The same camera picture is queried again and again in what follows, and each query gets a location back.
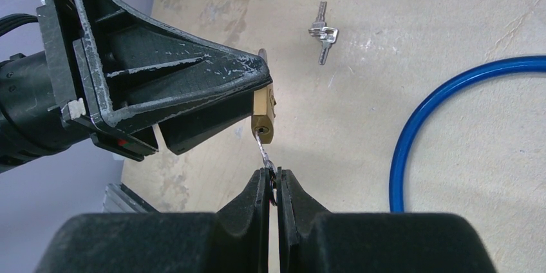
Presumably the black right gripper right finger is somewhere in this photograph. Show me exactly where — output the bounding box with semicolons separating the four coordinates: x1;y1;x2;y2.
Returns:
277;169;495;272

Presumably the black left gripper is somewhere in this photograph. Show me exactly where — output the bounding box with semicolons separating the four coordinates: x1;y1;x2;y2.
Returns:
37;0;272;162

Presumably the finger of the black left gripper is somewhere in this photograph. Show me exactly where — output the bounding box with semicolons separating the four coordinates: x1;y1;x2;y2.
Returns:
158;92;254;155

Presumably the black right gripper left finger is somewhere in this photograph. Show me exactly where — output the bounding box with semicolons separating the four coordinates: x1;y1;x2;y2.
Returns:
36;169;270;272

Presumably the small padlock key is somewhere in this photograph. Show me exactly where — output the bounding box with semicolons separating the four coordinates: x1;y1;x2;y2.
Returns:
254;131;278;207

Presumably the brass padlock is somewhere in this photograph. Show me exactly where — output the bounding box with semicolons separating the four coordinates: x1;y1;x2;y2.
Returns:
250;48;278;145

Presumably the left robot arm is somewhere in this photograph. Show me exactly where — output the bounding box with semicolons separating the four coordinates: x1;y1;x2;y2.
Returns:
1;0;272;171

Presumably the silver key on ring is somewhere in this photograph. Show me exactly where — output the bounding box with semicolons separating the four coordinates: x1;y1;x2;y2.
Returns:
308;1;327;37

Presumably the blue cable lock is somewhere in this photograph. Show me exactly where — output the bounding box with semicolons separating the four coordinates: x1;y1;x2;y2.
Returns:
388;55;545;213

